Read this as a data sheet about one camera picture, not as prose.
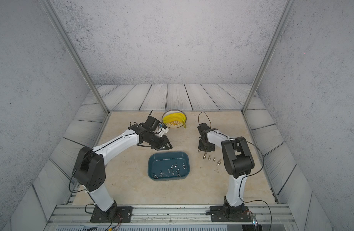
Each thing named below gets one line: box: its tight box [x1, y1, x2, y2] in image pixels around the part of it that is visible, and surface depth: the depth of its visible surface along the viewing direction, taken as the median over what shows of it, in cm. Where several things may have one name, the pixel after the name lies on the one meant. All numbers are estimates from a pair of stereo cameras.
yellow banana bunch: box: [162, 112, 187, 129], surface depth 113 cm
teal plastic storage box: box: [147, 151, 190, 182], surface depth 90 cm
